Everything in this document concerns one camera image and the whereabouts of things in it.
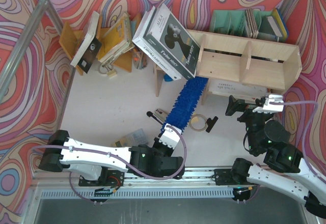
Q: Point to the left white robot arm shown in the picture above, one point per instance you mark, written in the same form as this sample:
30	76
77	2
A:
63	153

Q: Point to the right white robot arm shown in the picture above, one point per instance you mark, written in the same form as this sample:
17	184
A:
292	174

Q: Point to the masking tape roll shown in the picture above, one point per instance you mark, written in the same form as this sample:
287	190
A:
198	122

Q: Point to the pens in cup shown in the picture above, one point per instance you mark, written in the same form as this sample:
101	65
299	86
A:
139	60

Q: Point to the stack of yellow books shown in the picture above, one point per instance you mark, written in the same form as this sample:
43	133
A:
116	41

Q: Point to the beige black stapler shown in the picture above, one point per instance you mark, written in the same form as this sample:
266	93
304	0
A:
160	113

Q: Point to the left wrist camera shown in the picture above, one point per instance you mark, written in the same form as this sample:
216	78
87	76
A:
170	136

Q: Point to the black binder clip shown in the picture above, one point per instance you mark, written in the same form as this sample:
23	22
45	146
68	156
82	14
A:
210	123

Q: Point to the yellow calculator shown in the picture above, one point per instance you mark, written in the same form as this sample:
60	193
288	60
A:
135	138

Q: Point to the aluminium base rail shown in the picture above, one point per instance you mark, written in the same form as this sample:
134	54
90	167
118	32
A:
196	183

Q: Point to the yellow wooden book stand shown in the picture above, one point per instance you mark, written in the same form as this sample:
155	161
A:
69	40

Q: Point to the blue microfiber duster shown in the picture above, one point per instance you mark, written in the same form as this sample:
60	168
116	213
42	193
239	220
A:
185	103

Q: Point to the light wooden bookshelf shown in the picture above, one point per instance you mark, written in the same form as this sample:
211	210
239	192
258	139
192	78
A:
268	64

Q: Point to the brown notebooks in organizer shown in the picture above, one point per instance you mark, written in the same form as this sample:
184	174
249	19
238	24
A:
251	23

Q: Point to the green desk organizer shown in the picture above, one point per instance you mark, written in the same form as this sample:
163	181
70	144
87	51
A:
233	22

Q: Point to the white Czekolada book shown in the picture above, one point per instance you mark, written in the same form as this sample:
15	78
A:
143	45

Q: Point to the Twins story book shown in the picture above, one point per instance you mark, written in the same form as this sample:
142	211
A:
172	42

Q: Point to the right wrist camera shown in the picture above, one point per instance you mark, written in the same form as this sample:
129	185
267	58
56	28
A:
270	104

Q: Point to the spiral notebook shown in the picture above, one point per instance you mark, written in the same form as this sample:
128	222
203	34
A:
237	90

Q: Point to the brass padlock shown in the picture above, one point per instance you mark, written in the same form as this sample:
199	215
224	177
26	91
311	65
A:
107	70

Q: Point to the black white paperback book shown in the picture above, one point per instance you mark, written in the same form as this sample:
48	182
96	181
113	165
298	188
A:
88	45

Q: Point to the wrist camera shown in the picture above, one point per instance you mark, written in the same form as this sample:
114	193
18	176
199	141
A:
270	104
170	136

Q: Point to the blue yellow book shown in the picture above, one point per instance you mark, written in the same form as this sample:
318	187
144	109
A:
278	25

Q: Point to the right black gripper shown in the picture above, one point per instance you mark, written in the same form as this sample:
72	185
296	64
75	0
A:
246	117

